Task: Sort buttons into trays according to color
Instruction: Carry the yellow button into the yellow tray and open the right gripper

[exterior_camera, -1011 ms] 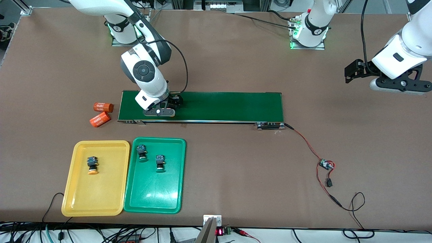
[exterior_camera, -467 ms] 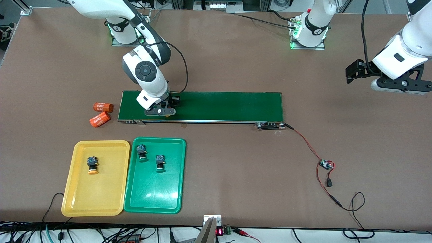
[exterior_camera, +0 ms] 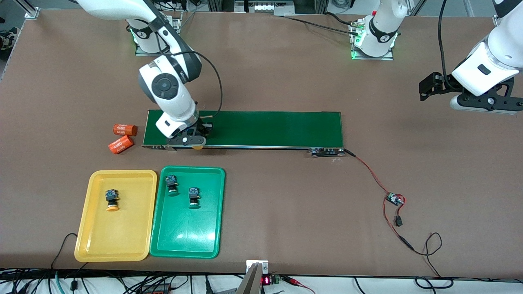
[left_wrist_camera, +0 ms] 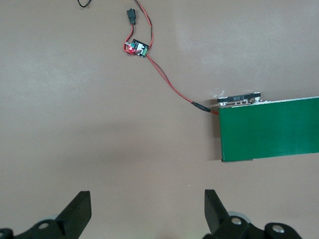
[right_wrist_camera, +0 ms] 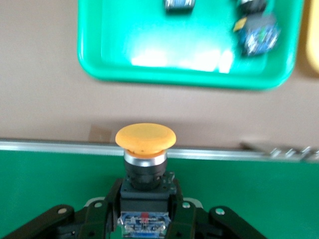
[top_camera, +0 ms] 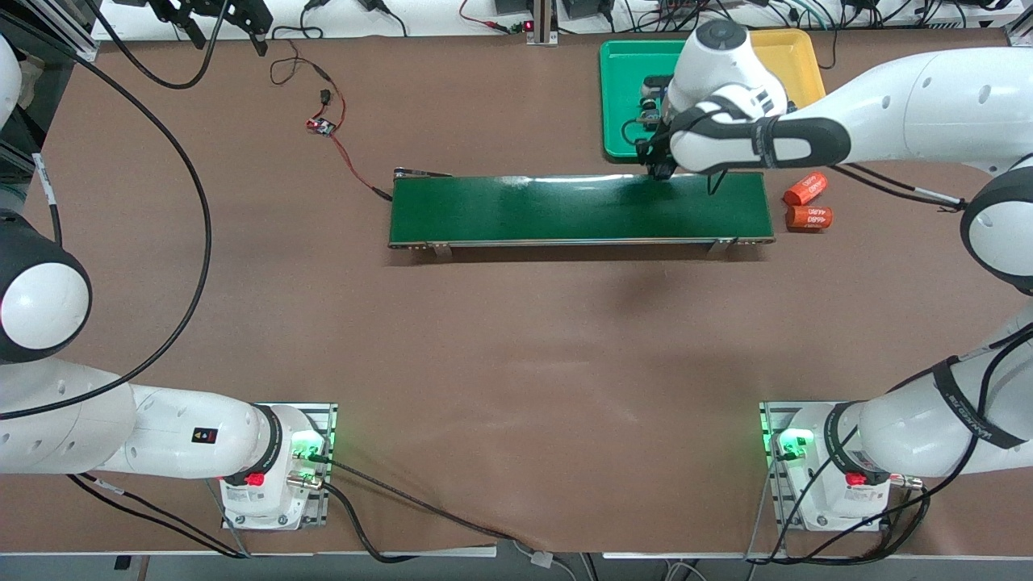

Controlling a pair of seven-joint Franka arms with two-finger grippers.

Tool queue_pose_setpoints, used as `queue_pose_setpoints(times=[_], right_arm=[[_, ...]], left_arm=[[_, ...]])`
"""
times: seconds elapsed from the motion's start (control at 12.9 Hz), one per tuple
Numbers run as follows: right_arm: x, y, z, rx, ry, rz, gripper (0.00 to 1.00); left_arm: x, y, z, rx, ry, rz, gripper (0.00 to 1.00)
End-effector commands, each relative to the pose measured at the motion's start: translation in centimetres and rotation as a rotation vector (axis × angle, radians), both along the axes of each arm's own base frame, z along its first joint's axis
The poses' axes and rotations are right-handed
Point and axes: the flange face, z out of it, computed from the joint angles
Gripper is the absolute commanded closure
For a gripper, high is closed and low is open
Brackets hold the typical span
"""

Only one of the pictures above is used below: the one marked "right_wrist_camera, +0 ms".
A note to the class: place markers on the green mushroom push button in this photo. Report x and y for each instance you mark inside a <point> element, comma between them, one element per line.
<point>259,35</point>
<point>179,5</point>

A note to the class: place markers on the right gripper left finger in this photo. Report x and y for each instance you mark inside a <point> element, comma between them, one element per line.
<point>94,219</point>

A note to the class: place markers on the green conveyor belt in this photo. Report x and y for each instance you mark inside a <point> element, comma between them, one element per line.
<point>249,189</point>

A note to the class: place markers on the brown tape piece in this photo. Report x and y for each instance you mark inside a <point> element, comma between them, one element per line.
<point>99,133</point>

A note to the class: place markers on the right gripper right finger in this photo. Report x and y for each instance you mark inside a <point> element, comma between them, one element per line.
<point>194,221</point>

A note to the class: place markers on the yellow plastic tray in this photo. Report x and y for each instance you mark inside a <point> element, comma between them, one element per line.
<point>312,37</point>

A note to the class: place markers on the yellow mushroom push button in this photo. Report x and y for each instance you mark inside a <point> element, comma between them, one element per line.
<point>145,139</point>

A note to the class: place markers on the green plastic tray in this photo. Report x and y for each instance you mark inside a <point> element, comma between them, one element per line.
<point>154,72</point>

